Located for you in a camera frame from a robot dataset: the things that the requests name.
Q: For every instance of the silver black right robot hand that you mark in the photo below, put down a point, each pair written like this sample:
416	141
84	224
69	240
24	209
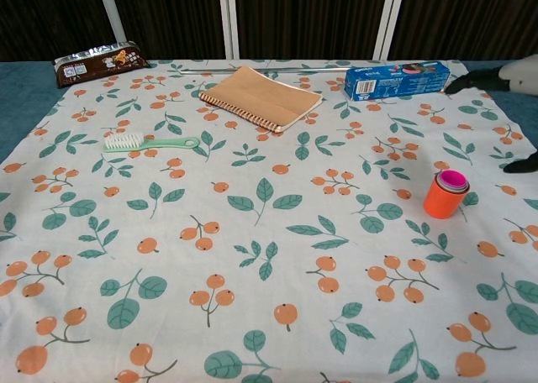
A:
521	76

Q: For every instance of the pink plastic cup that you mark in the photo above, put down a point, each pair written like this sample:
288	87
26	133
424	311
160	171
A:
450	177

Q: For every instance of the dark folding screen panel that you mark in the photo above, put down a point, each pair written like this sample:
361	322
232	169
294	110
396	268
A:
311	17
168	17
42	17
462	17

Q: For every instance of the blue Oreo cookie box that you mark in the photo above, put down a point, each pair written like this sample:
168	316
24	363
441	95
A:
395	82

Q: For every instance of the orange plastic cup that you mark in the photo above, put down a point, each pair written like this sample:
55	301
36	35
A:
441	202

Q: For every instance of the brown spiral notebook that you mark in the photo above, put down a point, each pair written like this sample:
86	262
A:
260	97

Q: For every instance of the thin metal rod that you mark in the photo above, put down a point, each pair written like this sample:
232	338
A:
202	69

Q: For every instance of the green brush white bristles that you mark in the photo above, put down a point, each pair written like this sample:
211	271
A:
159	143

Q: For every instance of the floral fruit print tablecloth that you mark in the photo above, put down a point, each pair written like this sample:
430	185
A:
168	232

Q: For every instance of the brown snack packet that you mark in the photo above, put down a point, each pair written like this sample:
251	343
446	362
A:
101	64

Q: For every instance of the teal table cover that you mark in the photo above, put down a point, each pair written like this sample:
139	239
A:
21	89

